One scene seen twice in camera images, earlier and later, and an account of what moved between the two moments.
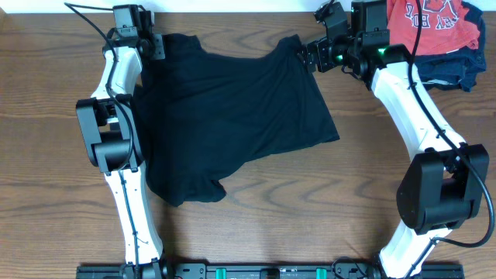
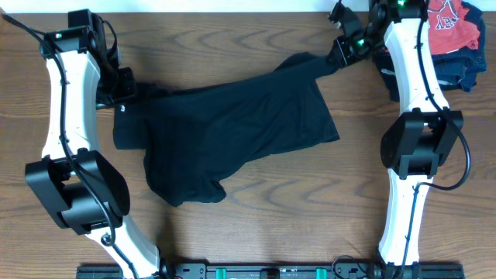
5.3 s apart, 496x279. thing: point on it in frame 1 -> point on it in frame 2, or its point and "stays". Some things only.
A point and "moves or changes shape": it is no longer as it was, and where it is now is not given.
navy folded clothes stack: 459,68 stays
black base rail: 265,270 stays
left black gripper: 159,43 -> 129,90
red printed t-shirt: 443,27 stays
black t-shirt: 201,111 moves or changes shape
